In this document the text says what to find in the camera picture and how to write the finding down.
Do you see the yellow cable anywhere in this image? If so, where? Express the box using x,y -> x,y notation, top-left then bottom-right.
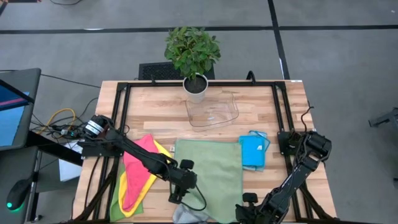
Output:
37,108 -> 77,136

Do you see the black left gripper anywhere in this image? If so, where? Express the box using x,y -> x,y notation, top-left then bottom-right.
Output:
169,159 -> 198,205

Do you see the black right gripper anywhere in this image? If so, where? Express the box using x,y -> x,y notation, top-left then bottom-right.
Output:
235,192 -> 265,224

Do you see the pale green towel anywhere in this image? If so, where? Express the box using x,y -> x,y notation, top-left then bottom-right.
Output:
174,139 -> 244,224

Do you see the grey side desk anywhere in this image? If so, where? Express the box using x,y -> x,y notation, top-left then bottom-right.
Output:
0,146 -> 41,224

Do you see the black desk support beam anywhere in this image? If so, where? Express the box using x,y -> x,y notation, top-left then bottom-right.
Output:
26,130 -> 84,167

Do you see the grey monitor blue screen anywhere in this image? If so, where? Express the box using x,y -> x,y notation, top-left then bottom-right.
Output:
0,67 -> 42,152

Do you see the black computer mouse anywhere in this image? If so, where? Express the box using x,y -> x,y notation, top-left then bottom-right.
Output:
6,179 -> 32,212

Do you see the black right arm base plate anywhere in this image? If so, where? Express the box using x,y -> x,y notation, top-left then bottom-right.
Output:
277,130 -> 315,156

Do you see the light blue teal-edged towel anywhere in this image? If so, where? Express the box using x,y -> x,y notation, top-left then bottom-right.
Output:
241,129 -> 271,172

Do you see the long black floor cable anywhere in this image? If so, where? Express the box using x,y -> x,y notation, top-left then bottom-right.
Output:
40,73 -> 102,89

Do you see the green leafy plant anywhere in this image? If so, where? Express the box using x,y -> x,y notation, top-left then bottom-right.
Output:
164,26 -> 222,81

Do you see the yellow towel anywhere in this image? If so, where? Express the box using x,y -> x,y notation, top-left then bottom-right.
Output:
118,139 -> 174,218

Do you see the bright green towel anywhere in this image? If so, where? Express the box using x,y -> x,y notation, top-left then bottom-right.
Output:
109,161 -> 144,222

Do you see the pink towel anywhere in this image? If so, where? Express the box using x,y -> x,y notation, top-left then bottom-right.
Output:
123,134 -> 159,212

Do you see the white plant pot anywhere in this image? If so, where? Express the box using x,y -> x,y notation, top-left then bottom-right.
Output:
182,73 -> 209,103

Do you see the grey chair base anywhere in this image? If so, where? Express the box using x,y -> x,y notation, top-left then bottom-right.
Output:
368,107 -> 398,128

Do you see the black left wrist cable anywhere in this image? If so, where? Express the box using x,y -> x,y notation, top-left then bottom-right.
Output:
169,182 -> 208,212

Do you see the clear plastic bin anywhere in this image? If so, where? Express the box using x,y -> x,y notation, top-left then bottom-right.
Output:
185,91 -> 239,132

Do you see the black floor grille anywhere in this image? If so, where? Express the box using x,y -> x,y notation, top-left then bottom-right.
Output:
138,61 -> 216,81

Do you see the white paper sheet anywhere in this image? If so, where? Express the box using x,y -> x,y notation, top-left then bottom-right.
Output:
58,141 -> 84,183

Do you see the grey waffle towel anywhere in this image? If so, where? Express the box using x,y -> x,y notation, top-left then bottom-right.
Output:
172,203 -> 212,224

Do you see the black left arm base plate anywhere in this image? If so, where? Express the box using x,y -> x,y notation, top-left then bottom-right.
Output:
81,136 -> 125,158

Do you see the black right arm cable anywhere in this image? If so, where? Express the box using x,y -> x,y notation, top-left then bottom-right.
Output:
300,105 -> 315,133

